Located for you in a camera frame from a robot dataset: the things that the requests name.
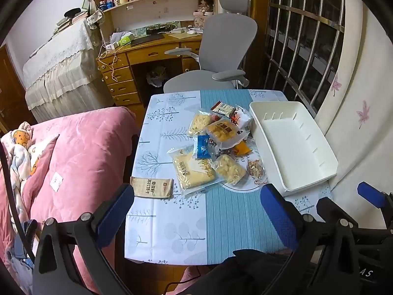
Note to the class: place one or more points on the cartoon printed cloth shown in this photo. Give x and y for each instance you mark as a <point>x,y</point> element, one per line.
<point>18,150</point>

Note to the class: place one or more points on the yellow mug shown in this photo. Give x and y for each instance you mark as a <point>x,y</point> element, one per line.
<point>121,0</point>

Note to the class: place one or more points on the white floral curtain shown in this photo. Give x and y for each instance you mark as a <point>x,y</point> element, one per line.
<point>362,83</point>

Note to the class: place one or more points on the black keyboard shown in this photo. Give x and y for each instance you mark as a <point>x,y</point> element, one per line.
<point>147,39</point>

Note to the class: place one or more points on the red-brown snack packet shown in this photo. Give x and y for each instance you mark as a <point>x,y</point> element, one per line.
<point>222,109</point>

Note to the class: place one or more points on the lace-covered piano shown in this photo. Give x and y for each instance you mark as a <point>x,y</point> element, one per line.
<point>58,61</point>

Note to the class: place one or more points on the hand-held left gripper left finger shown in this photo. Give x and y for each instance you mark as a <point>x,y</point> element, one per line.
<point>115,212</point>

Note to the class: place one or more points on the wooden bookshelf hutch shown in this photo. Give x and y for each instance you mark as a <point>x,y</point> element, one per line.
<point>153,9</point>

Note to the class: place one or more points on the small blue snack packet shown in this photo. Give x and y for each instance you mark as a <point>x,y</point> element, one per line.
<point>203,149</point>

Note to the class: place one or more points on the doll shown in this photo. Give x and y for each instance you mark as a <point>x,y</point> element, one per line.
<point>205,3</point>

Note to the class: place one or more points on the white plastic bin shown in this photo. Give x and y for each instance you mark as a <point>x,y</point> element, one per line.
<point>291,144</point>

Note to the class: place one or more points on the clear orange-label snack packet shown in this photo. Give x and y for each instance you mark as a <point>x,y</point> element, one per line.
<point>222,132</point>

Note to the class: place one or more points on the beige cracker packet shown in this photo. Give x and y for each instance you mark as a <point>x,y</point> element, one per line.
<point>150,187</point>

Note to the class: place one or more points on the large clear yellow snack packet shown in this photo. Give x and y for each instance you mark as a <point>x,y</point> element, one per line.
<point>192,172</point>

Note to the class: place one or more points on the stack of books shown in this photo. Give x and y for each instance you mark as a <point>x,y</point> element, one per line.
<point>66,23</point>

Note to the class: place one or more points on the white snack packet red print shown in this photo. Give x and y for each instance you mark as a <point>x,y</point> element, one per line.
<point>242,118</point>

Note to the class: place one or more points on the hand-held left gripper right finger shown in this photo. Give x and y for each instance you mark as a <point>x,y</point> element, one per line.
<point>278,218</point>

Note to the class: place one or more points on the pink blanket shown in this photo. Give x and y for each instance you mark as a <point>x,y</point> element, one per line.
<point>79,159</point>

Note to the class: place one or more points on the trash bin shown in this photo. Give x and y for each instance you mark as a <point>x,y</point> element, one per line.
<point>156,76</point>

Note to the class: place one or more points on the green tissue packet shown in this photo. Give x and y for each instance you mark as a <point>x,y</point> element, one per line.
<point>126,40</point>

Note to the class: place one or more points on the metal window grille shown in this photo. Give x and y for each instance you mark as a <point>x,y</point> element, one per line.
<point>301,37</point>

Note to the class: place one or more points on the white computer mouse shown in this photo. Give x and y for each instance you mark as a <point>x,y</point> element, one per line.
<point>192,31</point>

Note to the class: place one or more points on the patterned fabric bag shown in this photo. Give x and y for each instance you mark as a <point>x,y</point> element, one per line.
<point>95,18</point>

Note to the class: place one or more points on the wooden desk with drawers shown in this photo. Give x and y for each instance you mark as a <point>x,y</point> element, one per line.
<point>150,55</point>

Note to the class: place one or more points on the clear packet of nuts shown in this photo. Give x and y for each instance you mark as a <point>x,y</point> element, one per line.
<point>255,169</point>

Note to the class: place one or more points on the blue and white tablecloth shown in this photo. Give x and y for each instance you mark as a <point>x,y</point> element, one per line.
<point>184,221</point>

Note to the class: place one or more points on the grey office chair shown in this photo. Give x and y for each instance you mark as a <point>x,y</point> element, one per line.
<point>227,43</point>

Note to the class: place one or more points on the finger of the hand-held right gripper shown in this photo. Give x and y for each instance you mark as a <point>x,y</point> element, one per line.
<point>371,195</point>
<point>333,207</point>

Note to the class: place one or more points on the wooden door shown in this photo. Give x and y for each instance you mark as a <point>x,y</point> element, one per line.
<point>12,92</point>

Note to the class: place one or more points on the small orange snack packet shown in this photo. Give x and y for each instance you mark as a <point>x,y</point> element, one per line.
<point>242,149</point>

